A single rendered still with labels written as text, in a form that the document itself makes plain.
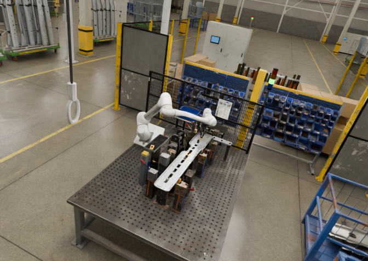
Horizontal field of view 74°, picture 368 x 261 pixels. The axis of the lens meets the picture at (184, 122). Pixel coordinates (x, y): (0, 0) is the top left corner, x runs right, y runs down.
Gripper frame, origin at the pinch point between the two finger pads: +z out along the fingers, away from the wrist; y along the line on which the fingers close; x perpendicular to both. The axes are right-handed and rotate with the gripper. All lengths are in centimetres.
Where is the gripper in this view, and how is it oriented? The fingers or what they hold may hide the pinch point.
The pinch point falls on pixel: (201, 135)
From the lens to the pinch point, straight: 342.0
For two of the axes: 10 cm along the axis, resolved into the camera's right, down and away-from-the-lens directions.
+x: 4.1, -3.7, 8.4
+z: -1.6, 8.7, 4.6
